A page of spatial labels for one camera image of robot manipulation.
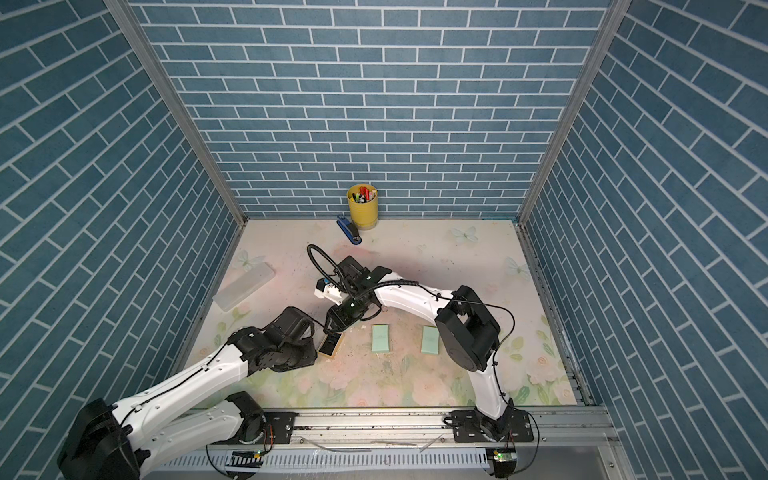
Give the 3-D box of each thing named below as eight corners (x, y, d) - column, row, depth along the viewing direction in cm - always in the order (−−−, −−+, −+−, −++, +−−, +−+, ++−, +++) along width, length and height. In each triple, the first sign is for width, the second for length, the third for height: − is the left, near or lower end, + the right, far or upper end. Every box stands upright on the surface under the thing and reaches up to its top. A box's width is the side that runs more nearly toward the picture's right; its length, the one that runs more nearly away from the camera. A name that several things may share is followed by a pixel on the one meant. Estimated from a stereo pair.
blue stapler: (354, 246, 114) (353, 239, 111) (336, 223, 122) (334, 216, 119) (363, 242, 115) (362, 235, 112) (345, 219, 123) (343, 212, 120)
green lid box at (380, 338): (371, 353, 88) (371, 348, 86) (373, 329, 93) (372, 324, 90) (388, 353, 88) (388, 348, 86) (388, 329, 93) (388, 324, 91)
